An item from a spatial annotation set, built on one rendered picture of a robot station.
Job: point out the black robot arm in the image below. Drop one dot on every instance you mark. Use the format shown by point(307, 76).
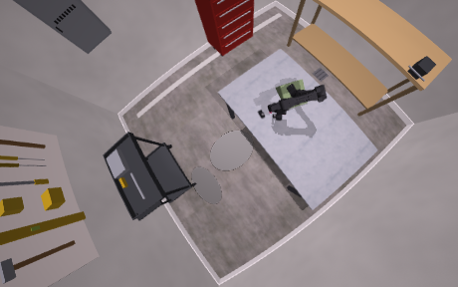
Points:
point(298, 97)

